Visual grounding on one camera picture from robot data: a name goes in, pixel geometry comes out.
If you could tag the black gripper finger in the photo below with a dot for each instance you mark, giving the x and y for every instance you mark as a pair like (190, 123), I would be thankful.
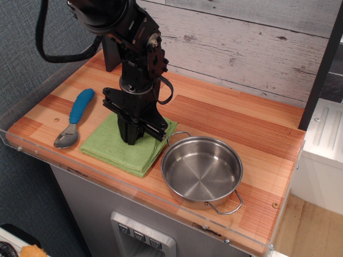
(135, 132)
(123, 126)

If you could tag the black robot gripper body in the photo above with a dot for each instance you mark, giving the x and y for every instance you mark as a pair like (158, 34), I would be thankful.
(140, 109)

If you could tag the green towel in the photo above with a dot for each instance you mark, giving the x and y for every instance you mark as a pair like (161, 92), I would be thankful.
(106, 145)

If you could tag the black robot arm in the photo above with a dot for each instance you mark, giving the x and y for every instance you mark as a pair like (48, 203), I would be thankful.
(137, 41)

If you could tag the stainless steel pot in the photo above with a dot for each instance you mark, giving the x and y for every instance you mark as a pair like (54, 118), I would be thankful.
(201, 172)

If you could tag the grey toy fridge cabinet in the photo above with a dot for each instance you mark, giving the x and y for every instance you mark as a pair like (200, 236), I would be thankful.
(92, 204)

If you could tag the silver dispenser button panel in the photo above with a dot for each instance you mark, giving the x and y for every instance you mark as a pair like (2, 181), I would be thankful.
(137, 239)

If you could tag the clear acrylic table guard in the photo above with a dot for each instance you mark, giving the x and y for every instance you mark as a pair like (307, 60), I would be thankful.
(263, 132)

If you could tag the orange plush object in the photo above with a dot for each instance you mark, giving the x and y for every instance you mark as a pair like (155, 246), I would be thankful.
(32, 251)

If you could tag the white toy sink counter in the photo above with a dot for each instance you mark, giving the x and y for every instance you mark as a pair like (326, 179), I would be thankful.
(318, 175)

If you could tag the blue handled metal spoon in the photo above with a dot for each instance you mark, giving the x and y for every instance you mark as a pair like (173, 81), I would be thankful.
(70, 135)

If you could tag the dark left frame post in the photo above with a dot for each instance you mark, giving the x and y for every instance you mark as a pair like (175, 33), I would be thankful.
(111, 52)

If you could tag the dark frame post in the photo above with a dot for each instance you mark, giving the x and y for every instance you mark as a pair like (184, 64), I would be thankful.
(323, 70)
(111, 52)

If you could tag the dark right frame post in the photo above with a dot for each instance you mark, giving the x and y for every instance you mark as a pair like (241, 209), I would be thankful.
(323, 70)

